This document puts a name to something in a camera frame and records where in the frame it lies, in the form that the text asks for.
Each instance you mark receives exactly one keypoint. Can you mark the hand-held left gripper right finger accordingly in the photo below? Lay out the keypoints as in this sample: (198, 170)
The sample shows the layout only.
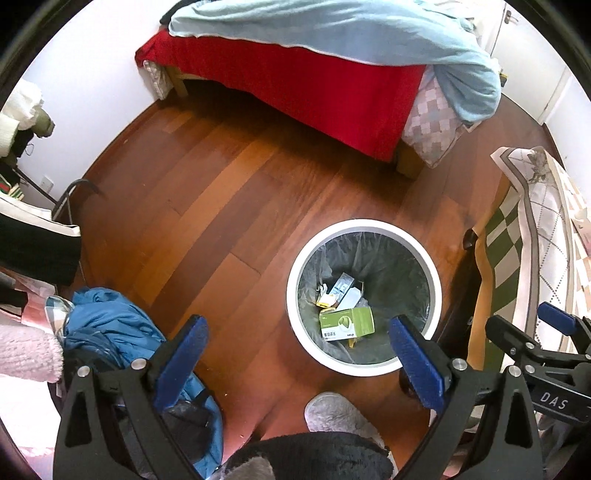
(415, 364)

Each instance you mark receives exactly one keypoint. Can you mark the white door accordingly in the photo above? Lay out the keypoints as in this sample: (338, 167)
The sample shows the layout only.
(531, 60)

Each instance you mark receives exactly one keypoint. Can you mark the checkered printed tablecloth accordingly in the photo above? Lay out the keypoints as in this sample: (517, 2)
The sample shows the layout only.
(549, 230)

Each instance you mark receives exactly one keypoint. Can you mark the black bag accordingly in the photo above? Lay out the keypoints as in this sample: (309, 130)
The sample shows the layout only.
(32, 249)

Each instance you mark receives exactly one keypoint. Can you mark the light blue duvet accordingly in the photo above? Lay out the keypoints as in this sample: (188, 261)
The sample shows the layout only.
(346, 27)

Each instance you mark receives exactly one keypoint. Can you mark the white blue tall box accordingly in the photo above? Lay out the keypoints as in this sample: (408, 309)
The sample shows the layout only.
(352, 299)

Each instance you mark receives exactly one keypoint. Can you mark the red bed sheet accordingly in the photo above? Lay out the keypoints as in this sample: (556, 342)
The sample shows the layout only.
(300, 87)

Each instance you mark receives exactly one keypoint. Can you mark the wooden bed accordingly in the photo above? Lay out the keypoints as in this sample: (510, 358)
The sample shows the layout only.
(408, 161)

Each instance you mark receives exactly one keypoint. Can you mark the white wall socket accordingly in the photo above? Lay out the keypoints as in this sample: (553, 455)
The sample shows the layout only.
(47, 185)

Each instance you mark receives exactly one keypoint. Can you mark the cream fuzzy garment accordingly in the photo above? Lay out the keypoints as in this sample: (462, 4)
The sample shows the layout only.
(16, 110)

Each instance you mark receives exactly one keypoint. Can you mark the pink fuzzy cloth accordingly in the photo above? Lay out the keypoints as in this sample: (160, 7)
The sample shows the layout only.
(27, 350)

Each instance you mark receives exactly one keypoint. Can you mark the black metal frame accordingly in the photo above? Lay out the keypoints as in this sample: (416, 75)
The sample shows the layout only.
(69, 198)

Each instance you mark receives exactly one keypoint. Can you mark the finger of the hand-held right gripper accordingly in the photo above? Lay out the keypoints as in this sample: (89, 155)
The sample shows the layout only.
(558, 316)
(510, 337)

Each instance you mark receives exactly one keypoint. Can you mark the white checkered mattress cover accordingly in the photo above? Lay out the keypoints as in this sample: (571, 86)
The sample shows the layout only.
(154, 78)

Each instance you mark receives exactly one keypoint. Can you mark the black clothing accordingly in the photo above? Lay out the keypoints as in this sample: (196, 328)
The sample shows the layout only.
(173, 14)

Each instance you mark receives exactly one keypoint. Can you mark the grey fuzzy slipper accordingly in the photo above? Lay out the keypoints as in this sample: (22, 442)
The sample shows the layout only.
(332, 410)

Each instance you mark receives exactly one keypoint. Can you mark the plaid cloth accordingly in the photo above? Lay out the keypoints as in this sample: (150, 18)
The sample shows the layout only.
(57, 311)

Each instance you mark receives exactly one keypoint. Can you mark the yellow wrapper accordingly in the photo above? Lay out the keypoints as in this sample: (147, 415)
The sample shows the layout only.
(325, 303)

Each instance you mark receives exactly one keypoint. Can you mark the white round trash bin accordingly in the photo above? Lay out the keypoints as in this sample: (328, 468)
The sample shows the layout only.
(369, 227)

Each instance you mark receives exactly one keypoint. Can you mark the blue jacket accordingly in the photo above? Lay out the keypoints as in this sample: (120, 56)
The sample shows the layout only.
(111, 318)

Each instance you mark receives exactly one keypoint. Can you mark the grey bin liner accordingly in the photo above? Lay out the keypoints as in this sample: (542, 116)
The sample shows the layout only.
(397, 286)

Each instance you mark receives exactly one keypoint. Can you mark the green cardboard box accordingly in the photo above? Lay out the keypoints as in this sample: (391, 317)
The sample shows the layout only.
(346, 323)

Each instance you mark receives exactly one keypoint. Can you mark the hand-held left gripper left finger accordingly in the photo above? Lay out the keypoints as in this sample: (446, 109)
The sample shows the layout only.
(182, 360)

